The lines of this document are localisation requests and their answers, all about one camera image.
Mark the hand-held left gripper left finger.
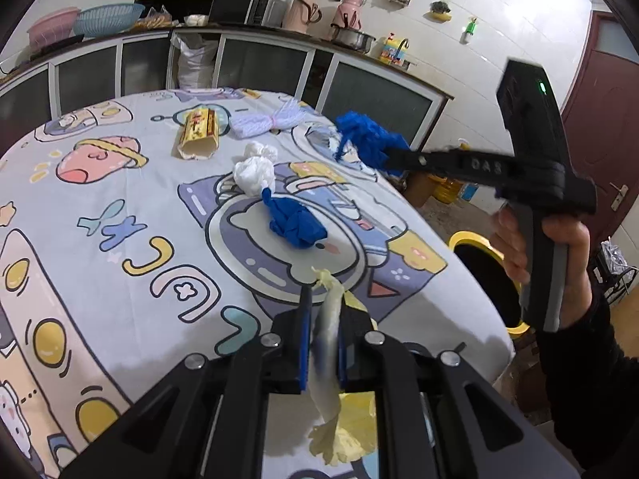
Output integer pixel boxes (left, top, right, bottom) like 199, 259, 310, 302
60, 287, 315, 479

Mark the pink thermos jug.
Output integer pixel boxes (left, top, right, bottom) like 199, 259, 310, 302
329, 0, 365, 36

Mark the person's right hand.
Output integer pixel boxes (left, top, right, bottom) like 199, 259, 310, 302
490, 207, 595, 330

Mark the blue glove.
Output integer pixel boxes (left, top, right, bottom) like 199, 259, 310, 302
333, 111, 415, 178
262, 190, 327, 247

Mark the clear plastic bag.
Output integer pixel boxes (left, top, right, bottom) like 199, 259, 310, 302
596, 239, 639, 305

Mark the yellow paper box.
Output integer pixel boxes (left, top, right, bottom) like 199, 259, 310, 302
172, 106, 220, 161

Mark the yellow cooking oil bottle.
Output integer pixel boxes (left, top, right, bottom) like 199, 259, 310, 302
434, 142, 472, 204

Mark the yellow plastic bag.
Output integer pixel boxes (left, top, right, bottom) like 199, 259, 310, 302
308, 267, 380, 465

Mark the white purple striped bag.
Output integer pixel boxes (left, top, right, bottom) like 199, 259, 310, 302
228, 100, 308, 139

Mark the steel cooking pot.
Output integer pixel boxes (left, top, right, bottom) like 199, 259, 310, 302
329, 27, 376, 51

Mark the brown ceramic jar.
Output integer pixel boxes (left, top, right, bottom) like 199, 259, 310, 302
402, 170, 435, 208

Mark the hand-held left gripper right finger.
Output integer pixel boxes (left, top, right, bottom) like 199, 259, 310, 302
335, 304, 582, 479

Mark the white woven sack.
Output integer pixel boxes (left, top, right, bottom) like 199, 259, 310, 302
171, 35, 218, 91

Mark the white plastic bag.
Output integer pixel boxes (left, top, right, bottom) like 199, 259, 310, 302
232, 142, 279, 195

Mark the yellow rimmed trash bin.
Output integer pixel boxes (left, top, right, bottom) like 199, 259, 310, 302
448, 231, 532, 335

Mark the blue plastic basket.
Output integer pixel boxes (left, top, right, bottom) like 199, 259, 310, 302
73, 3, 145, 38

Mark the black induction cooker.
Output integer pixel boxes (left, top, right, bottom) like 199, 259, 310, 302
30, 34, 85, 58

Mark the cartoon printed tablecloth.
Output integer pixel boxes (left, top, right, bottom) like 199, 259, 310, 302
0, 87, 515, 479

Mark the person's right forearm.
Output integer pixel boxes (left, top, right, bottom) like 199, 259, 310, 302
536, 279, 639, 470

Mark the kitchen counter cabinet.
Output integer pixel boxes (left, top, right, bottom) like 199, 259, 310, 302
0, 22, 455, 160

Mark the pink plastic basin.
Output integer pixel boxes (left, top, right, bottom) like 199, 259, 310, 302
27, 7, 81, 46

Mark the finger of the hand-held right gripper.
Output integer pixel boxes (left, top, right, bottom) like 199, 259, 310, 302
384, 146, 520, 183

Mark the black microwave oven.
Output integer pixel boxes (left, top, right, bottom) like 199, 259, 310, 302
208, 0, 288, 27

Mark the brown wooden door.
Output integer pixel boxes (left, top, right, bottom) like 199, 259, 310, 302
562, 10, 639, 240

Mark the clear bag of food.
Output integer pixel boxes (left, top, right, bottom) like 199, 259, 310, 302
135, 6, 175, 30

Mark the beige thermos jug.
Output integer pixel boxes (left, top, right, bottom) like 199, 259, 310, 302
282, 0, 323, 36

